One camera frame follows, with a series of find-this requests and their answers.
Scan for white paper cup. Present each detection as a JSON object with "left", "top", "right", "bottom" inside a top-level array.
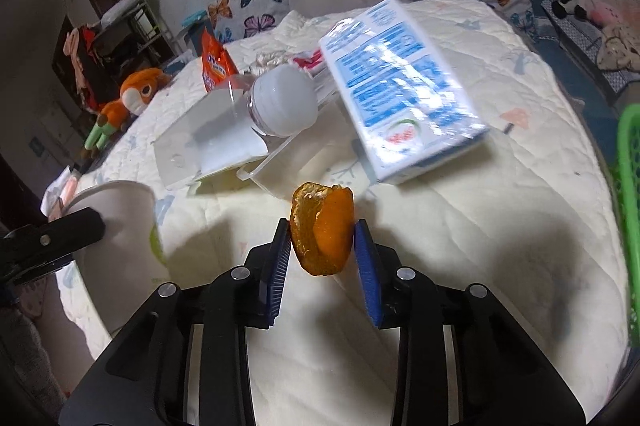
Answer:
[{"left": 64, "top": 180, "right": 172, "bottom": 307}]

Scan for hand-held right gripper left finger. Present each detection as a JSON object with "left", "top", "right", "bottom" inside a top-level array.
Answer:
[{"left": 60, "top": 218, "right": 293, "bottom": 426}]

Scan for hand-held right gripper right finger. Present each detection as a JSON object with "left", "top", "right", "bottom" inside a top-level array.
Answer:
[{"left": 352, "top": 218, "right": 586, "bottom": 426}]

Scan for blue checked cloth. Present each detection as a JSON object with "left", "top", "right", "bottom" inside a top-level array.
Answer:
[{"left": 542, "top": 0, "right": 640, "bottom": 94}]

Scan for spotted beige plush toy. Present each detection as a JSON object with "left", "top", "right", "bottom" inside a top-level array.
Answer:
[{"left": 597, "top": 26, "right": 640, "bottom": 71}]

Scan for pink plush toy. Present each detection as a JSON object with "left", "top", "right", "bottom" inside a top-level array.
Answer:
[{"left": 590, "top": 0, "right": 626, "bottom": 26}]

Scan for orange plush toy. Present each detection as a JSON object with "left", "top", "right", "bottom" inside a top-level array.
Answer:
[{"left": 82, "top": 68, "right": 173, "bottom": 161}]

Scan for blue bed sheet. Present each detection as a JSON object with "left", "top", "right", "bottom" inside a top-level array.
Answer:
[{"left": 520, "top": 0, "right": 640, "bottom": 167}]

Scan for clear plastic bottle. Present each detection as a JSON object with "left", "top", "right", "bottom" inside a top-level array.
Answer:
[{"left": 227, "top": 66, "right": 319, "bottom": 137}]

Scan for blue white drink carton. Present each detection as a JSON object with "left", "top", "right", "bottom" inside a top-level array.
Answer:
[{"left": 319, "top": 0, "right": 491, "bottom": 185}]

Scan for orange snack packet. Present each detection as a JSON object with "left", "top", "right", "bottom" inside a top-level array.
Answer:
[{"left": 201, "top": 28, "right": 241, "bottom": 94}]

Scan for orange peel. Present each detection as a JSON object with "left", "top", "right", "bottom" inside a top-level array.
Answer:
[{"left": 290, "top": 182, "right": 355, "bottom": 277}]

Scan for green plastic basket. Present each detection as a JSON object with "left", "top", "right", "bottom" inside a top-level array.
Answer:
[{"left": 609, "top": 103, "right": 640, "bottom": 357}]

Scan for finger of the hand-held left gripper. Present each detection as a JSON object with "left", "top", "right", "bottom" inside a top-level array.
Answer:
[{"left": 0, "top": 207, "right": 107, "bottom": 294}]

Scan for pink packet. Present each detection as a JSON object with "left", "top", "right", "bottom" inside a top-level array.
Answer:
[{"left": 287, "top": 48, "right": 326, "bottom": 79}]

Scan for metal shelf rack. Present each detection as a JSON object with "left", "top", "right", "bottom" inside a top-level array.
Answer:
[{"left": 92, "top": 0, "right": 173, "bottom": 71}]

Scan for red pink hanging clothes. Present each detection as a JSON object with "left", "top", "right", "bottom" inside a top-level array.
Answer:
[{"left": 65, "top": 26, "right": 108, "bottom": 111}]

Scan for pink white plastic bag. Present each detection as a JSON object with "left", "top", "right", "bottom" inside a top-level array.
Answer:
[{"left": 42, "top": 166, "right": 81, "bottom": 219}]

